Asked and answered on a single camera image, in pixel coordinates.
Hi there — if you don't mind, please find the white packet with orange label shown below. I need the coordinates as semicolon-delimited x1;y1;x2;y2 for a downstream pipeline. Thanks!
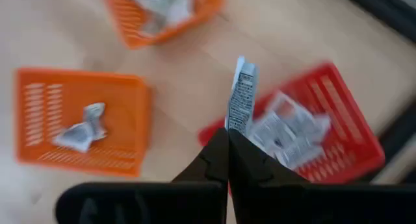
270;92;313;128

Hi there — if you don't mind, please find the white packet with black text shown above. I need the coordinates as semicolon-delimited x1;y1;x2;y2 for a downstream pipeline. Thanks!
129;0;173;36
52;102;109;154
285;114;333;172
224;56;260;136
165;0;198;25
248;114;294;160

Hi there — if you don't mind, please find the red plastic basket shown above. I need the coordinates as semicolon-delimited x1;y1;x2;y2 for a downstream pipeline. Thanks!
197;62;387;195

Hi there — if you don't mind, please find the orange plastic basket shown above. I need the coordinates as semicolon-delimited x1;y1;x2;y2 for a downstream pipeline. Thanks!
13;67;153;179
102;0;226;50

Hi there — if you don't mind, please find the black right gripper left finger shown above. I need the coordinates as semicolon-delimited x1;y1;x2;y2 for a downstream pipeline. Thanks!
55;129;229;224

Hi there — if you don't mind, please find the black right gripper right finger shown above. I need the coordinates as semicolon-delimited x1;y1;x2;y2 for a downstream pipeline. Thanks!
229;130;416;224

